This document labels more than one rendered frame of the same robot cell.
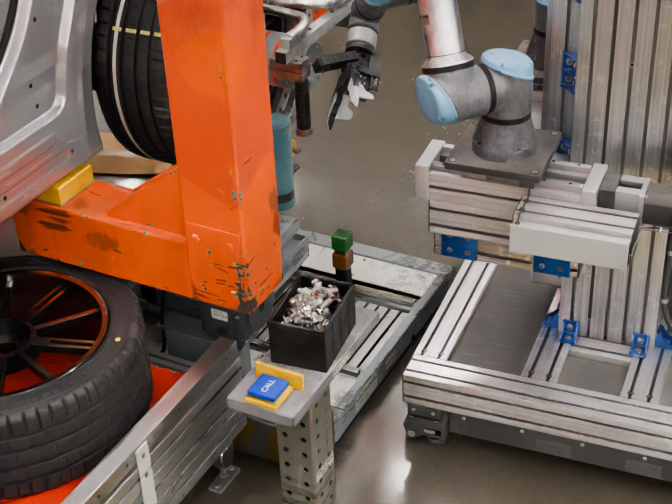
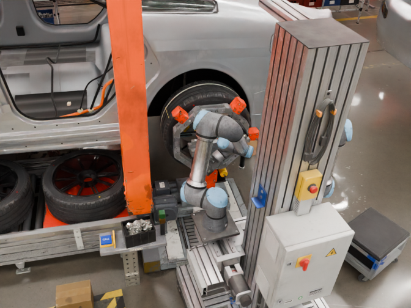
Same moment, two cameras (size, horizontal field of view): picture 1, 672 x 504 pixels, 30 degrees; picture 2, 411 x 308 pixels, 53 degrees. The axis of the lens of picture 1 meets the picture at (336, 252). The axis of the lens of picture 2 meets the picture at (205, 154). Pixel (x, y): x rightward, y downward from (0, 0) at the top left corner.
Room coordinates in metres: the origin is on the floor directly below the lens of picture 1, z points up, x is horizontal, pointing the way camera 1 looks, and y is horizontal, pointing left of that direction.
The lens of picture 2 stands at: (1.37, -1.52, 2.58)
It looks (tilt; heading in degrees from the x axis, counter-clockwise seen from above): 38 degrees down; 46
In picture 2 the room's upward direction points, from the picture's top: 3 degrees clockwise
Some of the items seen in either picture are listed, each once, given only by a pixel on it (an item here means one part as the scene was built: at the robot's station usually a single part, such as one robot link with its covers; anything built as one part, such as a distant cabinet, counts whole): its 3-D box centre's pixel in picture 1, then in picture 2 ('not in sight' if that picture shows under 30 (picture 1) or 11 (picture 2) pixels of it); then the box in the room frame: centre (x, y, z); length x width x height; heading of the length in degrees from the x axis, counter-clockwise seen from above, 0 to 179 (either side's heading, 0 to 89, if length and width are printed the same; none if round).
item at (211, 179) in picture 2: not in sight; (207, 173); (3.08, 0.22, 0.48); 0.16 x 0.12 x 0.17; 61
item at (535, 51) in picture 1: (555, 42); not in sight; (3.01, -0.59, 0.87); 0.15 x 0.15 x 0.10
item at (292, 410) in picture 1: (306, 357); (133, 239); (2.29, 0.08, 0.44); 0.43 x 0.17 x 0.03; 151
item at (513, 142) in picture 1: (505, 127); (215, 216); (2.55, -0.40, 0.87); 0.15 x 0.15 x 0.10
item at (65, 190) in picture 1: (55, 179); not in sight; (2.70, 0.68, 0.71); 0.14 x 0.14 x 0.05; 61
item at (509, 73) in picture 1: (504, 81); (215, 201); (2.55, -0.39, 0.98); 0.13 x 0.12 x 0.14; 113
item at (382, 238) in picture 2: not in sight; (369, 245); (3.73, -0.91, 0.17); 0.43 x 0.36 x 0.34; 176
